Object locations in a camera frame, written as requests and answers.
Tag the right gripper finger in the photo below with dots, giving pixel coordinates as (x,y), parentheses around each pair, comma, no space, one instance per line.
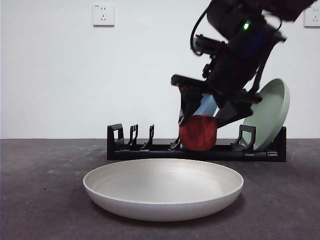
(233,112)
(188,102)

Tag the red apple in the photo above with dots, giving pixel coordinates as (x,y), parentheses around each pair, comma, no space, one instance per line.
(198,133)

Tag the cream yellow plate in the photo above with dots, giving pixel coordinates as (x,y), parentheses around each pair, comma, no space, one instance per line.
(162,187)

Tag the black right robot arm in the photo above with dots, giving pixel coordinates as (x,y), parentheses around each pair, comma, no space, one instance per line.
(225,15)

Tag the blue plate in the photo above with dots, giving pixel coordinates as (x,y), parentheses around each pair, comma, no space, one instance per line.
(208,105)

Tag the green plate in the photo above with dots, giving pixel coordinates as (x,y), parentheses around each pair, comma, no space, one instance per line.
(271,117)

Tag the black plate rack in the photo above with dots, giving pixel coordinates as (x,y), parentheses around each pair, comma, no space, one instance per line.
(155,155)

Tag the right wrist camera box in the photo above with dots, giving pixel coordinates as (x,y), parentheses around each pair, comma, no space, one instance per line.
(207,43)

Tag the white wall socket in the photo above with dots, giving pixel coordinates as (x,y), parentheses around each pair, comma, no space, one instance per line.
(103,15)
(313,20)

